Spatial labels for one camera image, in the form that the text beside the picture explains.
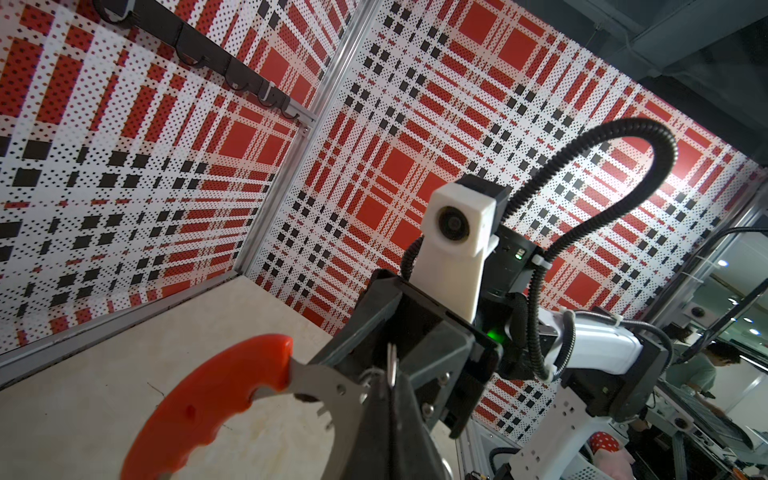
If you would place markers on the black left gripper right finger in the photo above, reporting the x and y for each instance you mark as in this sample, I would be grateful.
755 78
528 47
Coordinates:
413 454

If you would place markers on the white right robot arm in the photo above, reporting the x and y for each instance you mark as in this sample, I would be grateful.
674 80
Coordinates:
604 387

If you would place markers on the black hook rail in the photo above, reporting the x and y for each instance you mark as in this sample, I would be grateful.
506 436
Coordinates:
196 50

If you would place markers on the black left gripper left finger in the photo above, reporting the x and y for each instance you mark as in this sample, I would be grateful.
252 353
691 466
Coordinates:
361 417

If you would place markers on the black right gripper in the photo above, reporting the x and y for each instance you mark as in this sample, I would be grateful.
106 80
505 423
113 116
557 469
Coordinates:
447 360

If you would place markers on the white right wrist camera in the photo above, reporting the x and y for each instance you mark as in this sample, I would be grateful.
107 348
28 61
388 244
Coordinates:
459 233

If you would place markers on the person in background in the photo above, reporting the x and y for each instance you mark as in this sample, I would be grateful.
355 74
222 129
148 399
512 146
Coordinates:
697 375

